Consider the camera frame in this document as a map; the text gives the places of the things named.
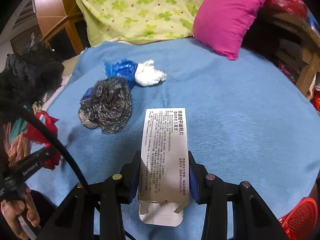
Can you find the magenta pillow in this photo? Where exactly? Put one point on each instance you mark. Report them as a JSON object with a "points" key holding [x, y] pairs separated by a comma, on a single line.
{"points": [[222, 24]]}

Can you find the red ribbon cloth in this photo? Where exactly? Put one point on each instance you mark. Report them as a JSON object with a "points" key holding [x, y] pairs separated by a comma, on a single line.
{"points": [[36, 136]]}

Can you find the white tissue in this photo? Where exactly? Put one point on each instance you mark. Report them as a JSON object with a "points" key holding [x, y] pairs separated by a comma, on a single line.
{"points": [[147, 75]]}

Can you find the red plastic bag on table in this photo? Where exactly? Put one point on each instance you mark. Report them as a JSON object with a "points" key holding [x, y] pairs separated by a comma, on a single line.
{"points": [[294, 7]]}

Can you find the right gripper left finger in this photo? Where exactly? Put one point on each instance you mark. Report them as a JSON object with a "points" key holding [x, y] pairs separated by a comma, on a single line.
{"points": [[74, 218]]}

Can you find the blue plastic bag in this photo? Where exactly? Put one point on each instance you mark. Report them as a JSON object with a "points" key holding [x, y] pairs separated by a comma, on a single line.
{"points": [[123, 68]]}

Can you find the green clover quilt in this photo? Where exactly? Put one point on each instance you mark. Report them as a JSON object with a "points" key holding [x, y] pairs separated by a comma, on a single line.
{"points": [[138, 21]]}

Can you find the wooden headboard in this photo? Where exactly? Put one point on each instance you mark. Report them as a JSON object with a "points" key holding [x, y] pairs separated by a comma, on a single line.
{"points": [[54, 16]]}

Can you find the black plastic bag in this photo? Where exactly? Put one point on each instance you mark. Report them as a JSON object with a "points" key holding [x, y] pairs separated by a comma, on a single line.
{"points": [[110, 106]]}

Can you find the pink yellow striped scarf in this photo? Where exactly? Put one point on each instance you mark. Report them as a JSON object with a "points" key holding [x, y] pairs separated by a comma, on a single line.
{"points": [[18, 148]]}

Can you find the blue and white carton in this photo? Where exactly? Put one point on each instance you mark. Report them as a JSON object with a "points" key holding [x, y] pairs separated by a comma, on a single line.
{"points": [[86, 98]]}

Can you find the white printed medicine carton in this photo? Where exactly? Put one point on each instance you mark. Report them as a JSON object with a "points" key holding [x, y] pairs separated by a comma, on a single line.
{"points": [[163, 191]]}

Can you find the patterned yellow dark cloth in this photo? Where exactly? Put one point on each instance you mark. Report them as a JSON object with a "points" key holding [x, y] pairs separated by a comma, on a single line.
{"points": [[39, 106]]}

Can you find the teal garment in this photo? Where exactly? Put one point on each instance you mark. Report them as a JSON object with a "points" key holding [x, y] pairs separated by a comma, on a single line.
{"points": [[18, 127]]}

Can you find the person's left hand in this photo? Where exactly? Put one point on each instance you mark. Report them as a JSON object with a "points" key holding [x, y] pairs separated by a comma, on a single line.
{"points": [[12, 209]]}

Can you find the blue towel blanket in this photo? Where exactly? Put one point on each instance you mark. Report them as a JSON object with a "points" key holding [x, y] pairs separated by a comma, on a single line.
{"points": [[245, 119]]}

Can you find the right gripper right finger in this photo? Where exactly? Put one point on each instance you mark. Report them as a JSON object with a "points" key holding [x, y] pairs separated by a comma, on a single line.
{"points": [[252, 218]]}

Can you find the black clothing pile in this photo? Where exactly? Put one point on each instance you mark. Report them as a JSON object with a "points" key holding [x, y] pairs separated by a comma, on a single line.
{"points": [[28, 76]]}

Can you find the red mesh trash basket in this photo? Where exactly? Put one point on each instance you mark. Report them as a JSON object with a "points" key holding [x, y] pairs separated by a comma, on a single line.
{"points": [[302, 220]]}

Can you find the wooden table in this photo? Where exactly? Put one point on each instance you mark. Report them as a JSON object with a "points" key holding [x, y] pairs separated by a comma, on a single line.
{"points": [[298, 47]]}

